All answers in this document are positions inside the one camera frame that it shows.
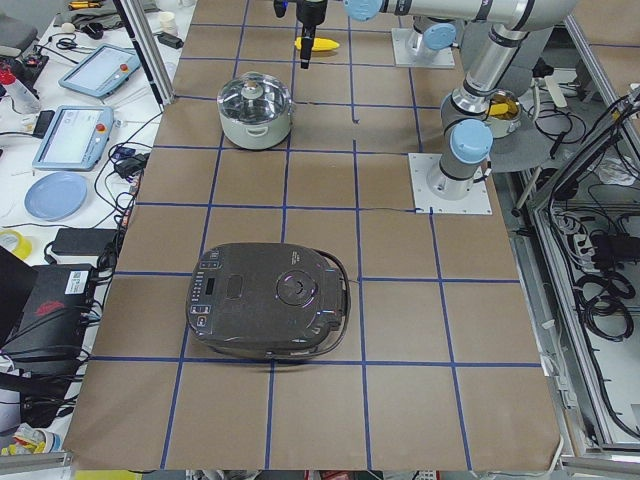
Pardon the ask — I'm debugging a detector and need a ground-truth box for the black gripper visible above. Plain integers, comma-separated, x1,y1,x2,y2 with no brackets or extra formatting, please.
296,0,327,69

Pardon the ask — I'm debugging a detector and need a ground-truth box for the yellow corn cob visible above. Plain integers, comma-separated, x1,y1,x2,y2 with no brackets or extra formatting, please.
294,37,340,52

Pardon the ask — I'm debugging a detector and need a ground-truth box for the glass pot lid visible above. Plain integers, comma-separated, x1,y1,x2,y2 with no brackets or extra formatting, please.
217,72,292,125

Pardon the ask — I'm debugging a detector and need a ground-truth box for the white cooking pot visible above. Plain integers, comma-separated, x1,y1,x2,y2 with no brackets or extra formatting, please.
219,101,293,150

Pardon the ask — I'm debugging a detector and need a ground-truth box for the teach pendant upper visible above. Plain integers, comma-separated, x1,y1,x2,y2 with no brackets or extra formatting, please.
58,44,141,99

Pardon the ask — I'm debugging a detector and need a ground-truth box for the teach pendant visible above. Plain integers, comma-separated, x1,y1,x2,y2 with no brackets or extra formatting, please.
32,105,114,171
58,44,141,99

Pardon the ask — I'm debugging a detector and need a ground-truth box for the metal bowl with yellow items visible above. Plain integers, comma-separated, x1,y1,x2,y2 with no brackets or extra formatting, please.
485,90,522,139

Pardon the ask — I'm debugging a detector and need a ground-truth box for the teach pendant lower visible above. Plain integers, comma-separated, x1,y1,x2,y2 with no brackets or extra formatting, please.
32,105,114,171

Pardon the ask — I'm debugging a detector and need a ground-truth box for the dark electric rice cooker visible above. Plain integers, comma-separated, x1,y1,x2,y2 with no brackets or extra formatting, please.
186,242,351,360

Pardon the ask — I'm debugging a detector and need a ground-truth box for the blue plate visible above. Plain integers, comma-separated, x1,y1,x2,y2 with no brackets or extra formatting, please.
24,172,88,221

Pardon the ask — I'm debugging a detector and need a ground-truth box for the black power adapter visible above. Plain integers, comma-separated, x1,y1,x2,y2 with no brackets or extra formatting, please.
51,228,116,256

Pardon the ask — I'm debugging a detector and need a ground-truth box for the yellow tape roll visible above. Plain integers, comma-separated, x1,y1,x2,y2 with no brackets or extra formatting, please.
0,229,32,260

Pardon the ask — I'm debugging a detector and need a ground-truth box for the black red computer box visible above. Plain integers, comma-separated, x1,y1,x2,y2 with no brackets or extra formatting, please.
1,249,97,375

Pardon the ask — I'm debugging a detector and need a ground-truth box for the aluminium frame post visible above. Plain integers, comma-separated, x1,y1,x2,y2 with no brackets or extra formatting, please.
114,0,175,106

